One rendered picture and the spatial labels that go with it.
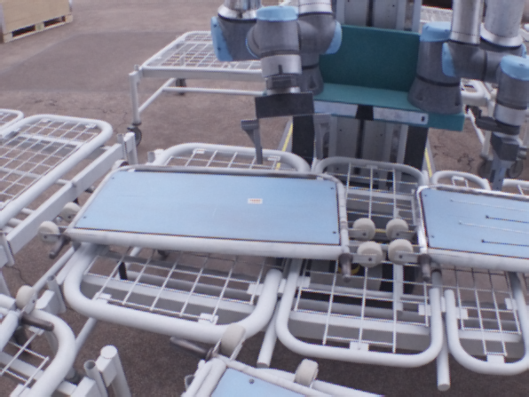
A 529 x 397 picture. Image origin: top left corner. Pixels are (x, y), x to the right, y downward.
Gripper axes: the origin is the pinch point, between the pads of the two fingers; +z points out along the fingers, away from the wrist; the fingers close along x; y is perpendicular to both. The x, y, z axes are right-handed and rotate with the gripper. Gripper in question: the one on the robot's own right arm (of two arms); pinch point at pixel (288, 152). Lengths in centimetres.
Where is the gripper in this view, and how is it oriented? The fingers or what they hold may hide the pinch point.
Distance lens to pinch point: 113.9
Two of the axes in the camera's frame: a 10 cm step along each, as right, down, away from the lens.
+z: 0.9, 9.8, 1.5
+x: -9.9, 0.8, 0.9
